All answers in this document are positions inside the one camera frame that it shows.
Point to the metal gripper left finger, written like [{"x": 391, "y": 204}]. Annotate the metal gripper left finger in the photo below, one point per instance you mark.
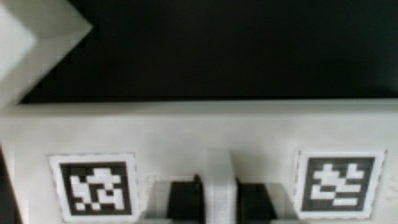
[{"x": 185, "y": 206}]

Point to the white cabinet door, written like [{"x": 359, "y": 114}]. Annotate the white cabinet door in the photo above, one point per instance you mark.
[{"x": 171, "y": 132}]

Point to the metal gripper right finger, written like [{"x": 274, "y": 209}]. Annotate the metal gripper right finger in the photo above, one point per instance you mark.
[{"x": 254, "y": 207}]

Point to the white left wall block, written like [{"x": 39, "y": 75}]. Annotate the white left wall block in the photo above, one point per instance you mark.
[{"x": 43, "y": 27}]

